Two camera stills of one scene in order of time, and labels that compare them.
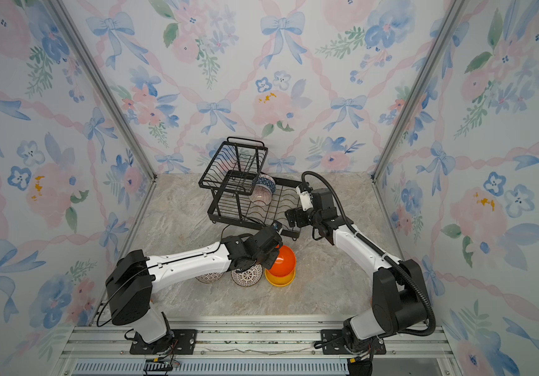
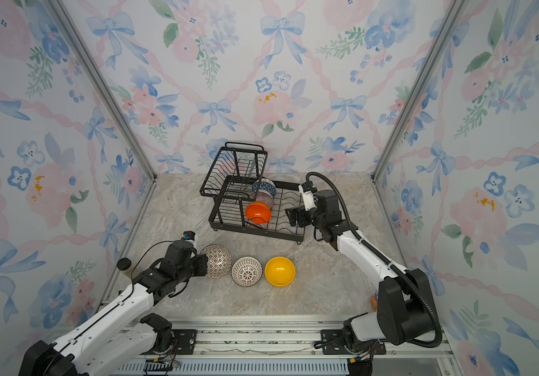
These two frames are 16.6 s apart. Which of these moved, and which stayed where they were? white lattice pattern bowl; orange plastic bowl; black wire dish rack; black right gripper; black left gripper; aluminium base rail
Moved: orange plastic bowl; black left gripper
Stayed: black right gripper; aluminium base rail; black wire dish rack; white lattice pattern bowl
